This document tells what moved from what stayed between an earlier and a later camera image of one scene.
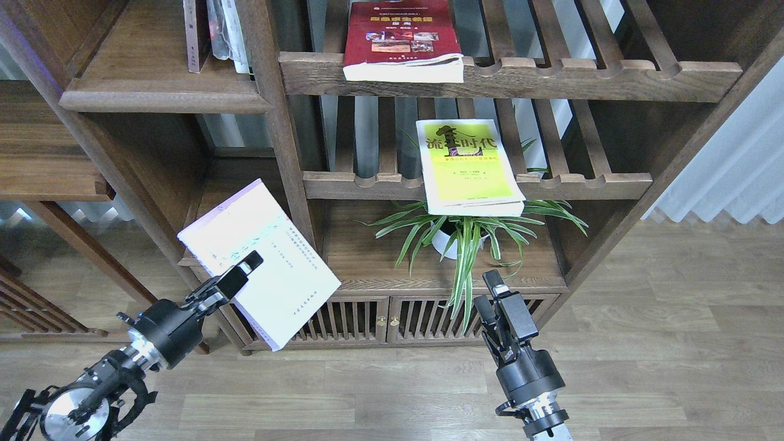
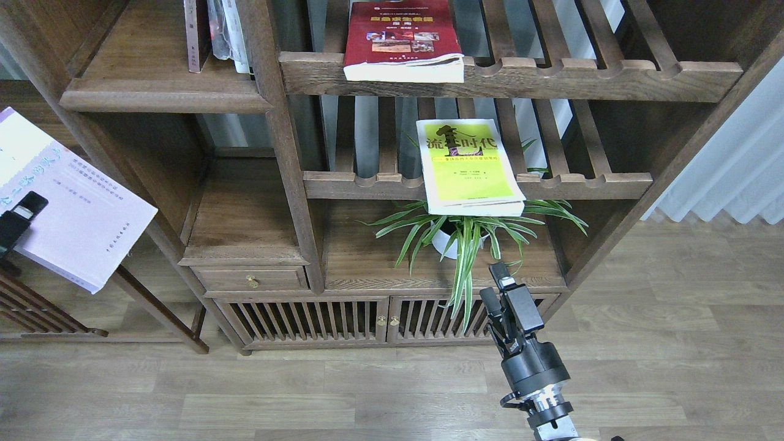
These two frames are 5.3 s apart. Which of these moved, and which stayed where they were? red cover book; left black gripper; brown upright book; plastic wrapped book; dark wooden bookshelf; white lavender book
Moved: white lavender book; left black gripper
Stayed: red cover book; brown upright book; dark wooden bookshelf; plastic wrapped book
